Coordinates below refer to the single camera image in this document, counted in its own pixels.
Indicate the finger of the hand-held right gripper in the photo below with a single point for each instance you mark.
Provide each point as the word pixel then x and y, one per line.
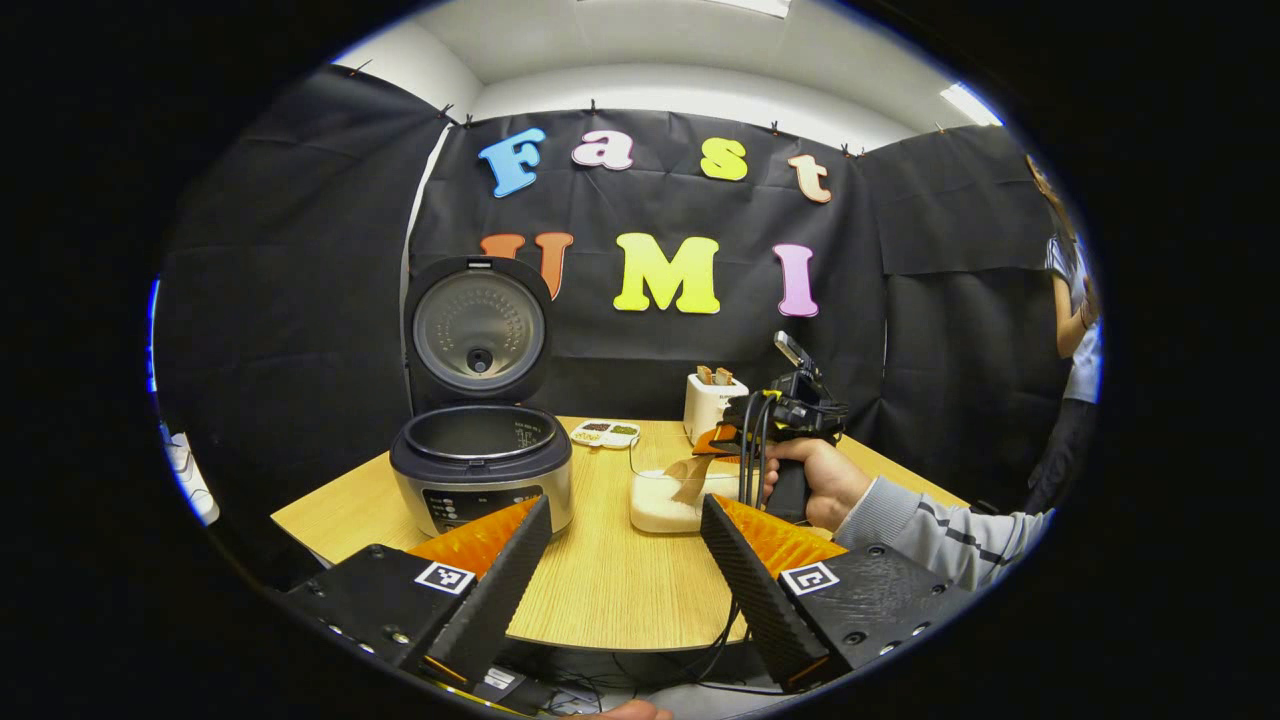
pixel 720 440

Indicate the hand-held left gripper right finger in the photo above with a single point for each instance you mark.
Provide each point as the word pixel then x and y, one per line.
pixel 755 600

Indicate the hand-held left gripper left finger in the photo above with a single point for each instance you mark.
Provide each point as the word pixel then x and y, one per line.
pixel 500 590

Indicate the wooden spoon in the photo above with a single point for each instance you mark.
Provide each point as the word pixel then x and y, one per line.
pixel 690 478

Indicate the clear container of rice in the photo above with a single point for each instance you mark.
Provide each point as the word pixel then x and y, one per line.
pixel 660 512

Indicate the dark grey rice cooker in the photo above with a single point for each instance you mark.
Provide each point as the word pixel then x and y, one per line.
pixel 480 470

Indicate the white toaster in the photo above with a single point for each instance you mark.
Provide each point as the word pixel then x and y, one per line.
pixel 708 410

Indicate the white divided dish of beans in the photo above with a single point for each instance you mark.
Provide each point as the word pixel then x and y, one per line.
pixel 605 433

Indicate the white object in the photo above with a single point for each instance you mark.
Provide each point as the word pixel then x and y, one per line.
pixel 192 480

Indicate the black backdrop cloth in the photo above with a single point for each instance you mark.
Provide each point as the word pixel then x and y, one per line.
pixel 300 280

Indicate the computer monitor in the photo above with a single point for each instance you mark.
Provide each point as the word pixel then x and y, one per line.
pixel 153 330

